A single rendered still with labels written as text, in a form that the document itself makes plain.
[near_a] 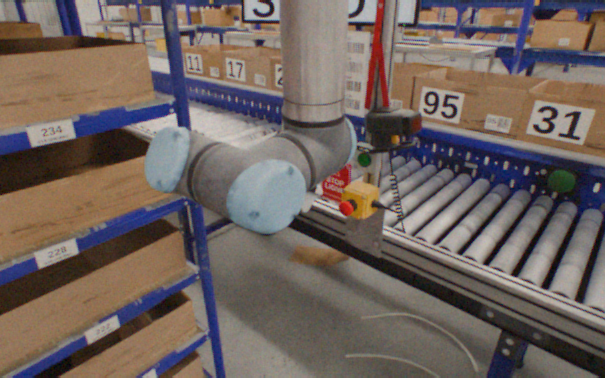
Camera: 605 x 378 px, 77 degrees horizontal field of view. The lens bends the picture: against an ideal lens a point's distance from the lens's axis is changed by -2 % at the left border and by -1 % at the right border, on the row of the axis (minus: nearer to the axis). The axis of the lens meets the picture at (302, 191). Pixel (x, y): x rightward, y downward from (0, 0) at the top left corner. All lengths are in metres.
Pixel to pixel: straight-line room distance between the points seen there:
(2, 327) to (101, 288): 0.16
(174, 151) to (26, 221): 0.34
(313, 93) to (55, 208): 0.49
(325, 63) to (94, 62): 0.41
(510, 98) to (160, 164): 1.18
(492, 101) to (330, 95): 1.02
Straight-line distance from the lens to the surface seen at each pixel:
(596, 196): 1.46
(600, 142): 1.44
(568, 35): 5.74
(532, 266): 1.06
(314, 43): 0.48
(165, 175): 0.52
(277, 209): 0.45
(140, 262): 0.89
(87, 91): 0.75
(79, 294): 0.86
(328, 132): 0.52
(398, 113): 0.86
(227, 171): 0.45
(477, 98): 1.49
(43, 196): 0.76
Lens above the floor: 1.31
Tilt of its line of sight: 27 degrees down
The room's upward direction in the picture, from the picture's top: straight up
